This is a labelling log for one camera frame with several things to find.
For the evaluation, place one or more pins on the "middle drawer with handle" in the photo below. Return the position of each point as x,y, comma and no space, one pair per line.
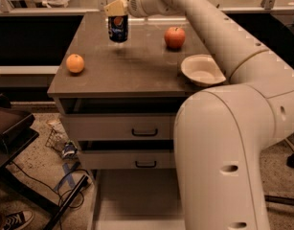
127,159

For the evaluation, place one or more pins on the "blue tape cross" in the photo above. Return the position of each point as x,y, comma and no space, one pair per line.
67,178

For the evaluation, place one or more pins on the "grey drawer cabinet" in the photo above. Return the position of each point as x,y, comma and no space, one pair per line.
139,76

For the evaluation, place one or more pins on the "red apple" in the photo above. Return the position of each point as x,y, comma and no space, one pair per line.
174,37

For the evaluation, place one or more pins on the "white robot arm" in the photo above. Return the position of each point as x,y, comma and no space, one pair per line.
219,132

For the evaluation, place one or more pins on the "drawer with handle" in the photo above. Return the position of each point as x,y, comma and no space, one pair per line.
118,127
127,159

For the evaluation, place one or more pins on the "wire basket on floor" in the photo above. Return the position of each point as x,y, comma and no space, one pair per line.
56,141

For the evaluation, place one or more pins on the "black converse sneaker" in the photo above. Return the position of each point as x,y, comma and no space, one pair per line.
18,220

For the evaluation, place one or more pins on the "black pole on floor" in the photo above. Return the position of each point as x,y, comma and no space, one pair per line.
280,200

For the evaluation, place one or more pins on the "orange fruit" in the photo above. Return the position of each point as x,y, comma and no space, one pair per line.
75,63

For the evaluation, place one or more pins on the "open bottom drawer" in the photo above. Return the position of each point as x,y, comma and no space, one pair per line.
136,199

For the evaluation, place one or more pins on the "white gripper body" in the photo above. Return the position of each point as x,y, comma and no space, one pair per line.
135,2

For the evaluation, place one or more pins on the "top drawer with handle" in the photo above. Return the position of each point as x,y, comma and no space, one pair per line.
118,127

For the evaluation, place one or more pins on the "dark chair at left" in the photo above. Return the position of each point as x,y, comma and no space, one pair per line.
15,135

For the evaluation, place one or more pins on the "blue pepsi can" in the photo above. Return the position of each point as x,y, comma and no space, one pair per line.
118,28

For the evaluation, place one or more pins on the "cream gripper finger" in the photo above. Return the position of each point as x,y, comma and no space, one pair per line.
116,8

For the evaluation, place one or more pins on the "white paper bowl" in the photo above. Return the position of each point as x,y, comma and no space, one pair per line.
202,70

